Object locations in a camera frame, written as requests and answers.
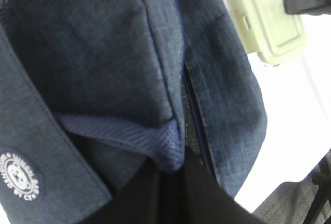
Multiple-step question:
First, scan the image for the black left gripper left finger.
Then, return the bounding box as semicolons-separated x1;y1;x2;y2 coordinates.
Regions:
85;159;162;224

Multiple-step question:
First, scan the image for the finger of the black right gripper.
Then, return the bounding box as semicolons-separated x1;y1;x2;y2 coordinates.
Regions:
283;0;330;16

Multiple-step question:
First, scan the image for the green lidded glass container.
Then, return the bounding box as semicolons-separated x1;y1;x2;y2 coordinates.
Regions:
227;0;306;66

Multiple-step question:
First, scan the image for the dark blue lunch bag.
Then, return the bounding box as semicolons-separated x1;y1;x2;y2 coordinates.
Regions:
1;0;267;223

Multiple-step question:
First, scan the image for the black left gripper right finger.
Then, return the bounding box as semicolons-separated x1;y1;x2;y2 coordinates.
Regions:
165;148;263;223

